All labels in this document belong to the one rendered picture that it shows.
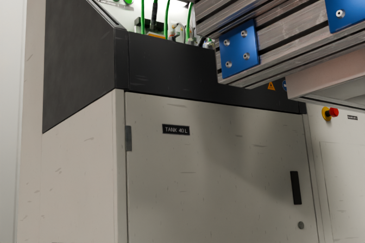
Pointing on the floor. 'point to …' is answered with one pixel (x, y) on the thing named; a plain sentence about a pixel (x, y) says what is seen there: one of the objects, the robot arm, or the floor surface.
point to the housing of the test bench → (32, 113)
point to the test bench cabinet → (100, 176)
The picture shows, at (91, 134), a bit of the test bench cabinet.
